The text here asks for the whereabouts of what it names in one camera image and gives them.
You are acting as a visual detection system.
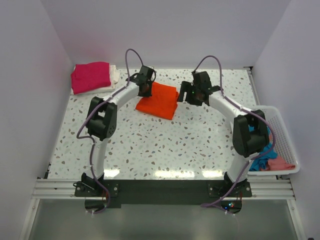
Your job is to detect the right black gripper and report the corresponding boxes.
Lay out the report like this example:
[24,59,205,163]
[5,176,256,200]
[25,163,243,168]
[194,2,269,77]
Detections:
[177,81,203,107]

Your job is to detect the orange t-shirt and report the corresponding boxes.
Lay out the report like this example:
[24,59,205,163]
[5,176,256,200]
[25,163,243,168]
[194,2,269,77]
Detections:
[135,82,179,120]

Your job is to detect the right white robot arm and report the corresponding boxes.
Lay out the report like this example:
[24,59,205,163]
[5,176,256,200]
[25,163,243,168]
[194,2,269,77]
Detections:
[178,71,270,197]

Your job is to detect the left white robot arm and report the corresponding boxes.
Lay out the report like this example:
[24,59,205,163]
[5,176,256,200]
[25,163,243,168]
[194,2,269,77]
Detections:
[81,65,156,196]

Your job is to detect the folded white t-shirt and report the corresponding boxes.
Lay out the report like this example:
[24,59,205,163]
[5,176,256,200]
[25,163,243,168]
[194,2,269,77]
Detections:
[77,65,120,95]

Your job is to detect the folded magenta t-shirt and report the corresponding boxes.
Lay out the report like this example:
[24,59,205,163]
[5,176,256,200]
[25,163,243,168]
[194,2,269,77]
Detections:
[70,61,112,95]

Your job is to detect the teal t-shirt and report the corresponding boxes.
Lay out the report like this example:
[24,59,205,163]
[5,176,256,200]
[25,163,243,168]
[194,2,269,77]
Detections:
[249,127,278,172]

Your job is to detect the white plastic laundry basket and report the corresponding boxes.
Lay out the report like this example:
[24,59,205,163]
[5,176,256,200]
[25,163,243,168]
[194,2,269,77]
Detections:
[248,105,301,176]

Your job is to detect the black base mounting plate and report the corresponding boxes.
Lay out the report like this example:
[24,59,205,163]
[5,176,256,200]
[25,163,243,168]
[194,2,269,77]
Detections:
[74,179,252,213]

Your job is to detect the pink t-shirt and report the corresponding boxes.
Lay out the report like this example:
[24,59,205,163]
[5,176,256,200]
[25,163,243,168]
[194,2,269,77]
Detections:
[259,133,296,172]

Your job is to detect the aluminium frame rail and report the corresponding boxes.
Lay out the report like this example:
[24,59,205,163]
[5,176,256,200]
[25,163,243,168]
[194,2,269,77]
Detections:
[31,175,295,200]

